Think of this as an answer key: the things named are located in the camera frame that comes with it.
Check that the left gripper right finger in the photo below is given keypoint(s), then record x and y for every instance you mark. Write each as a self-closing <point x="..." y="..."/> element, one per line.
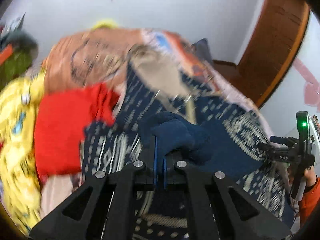
<point x="218" y="208"/>

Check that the navy patterned hooded garment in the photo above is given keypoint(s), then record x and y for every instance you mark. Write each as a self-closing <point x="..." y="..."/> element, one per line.
<point x="184" y="114"/>

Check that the orange sleeve forearm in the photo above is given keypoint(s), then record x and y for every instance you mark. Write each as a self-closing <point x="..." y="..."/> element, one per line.
<point x="308" y="202"/>

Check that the right hand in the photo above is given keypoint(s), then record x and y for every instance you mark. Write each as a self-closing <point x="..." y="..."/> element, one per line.
<point x="309" y="175"/>

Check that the red folded garment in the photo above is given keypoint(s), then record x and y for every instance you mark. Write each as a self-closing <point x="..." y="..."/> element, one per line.
<point x="60" y="125"/>

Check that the yellow cartoon blanket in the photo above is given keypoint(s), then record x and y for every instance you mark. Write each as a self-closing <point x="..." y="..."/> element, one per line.
<point x="20" y="101"/>

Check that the printed bed sheet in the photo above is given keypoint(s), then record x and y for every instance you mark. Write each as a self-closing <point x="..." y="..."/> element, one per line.
<point x="101" y="56"/>

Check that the green and orange box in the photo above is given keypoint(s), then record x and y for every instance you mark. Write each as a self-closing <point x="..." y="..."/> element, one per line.
<point x="14" y="62"/>

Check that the dark grey cloth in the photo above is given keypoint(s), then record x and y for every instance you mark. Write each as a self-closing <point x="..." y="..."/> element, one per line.
<point x="20" y="40"/>

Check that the wooden bed frame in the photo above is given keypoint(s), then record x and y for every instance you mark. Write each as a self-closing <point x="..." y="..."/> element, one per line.
<point x="273" y="46"/>

